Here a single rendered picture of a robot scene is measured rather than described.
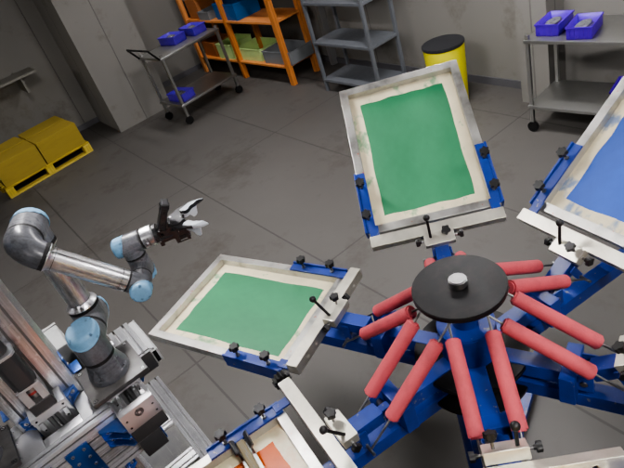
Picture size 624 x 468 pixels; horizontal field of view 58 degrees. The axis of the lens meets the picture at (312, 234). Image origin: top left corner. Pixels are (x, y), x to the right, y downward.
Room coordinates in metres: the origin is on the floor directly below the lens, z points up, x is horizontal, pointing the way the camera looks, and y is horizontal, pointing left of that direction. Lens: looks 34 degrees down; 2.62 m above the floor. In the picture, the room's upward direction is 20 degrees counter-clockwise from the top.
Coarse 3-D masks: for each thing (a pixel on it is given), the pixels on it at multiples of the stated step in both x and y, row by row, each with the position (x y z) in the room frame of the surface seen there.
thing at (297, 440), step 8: (280, 416) 1.37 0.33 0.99; (272, 424) 1.37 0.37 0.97; (280, 424) 1.34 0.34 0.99; (288, 424) 1.33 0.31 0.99; (256, 432) 1.35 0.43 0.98; (264, 432) 1.35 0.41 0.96; (288, 432) 1.30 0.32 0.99; (296, 432) 1.28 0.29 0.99; (296, 440) 1.25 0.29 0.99; (304, 440) 1.24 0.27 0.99; (296, 448) 1.22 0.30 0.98; (304, 448) 1.21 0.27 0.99; (208, 456) 1.32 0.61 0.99; (224, 456) 1.30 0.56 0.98; (304, 456) 1.18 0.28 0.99; (312, 456) 1.17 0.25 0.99; (192, 464) 1.30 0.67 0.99; (200, 464) 1.29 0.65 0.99; (208, 464) 1.29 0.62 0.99; (216, 464) 1.29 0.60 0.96; (312, 464) 1.14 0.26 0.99; (320, 464) 1.13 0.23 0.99
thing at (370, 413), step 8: (368, 408) 1.24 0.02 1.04; (376, 408) 1.22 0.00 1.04; (360, 416) 1.22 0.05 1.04; (368, 416) 1.20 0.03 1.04; (376, 416) 1.19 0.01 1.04; (352, 424) 1.20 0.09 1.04; (360, 424) 1.18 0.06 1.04; (368, 424) 1.18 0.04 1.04; (376, 424) 1.19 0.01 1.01; (360, 432) 1.17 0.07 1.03; (368, 432) 1.18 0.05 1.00; (344, 448) 1.15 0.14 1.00
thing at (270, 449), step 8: (264, 448) 1.29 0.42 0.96; (272, 448) 1.28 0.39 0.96; (264, 456) 1.26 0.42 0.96; (272, 456) 1.25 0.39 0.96; (280, 456) 1.24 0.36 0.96; (240, 464) 1.26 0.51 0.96; (264, 464) 1.23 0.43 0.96; (272, 464) 1.22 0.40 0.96; (280, 464) 1.21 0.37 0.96; (288, 464) 1.20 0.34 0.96
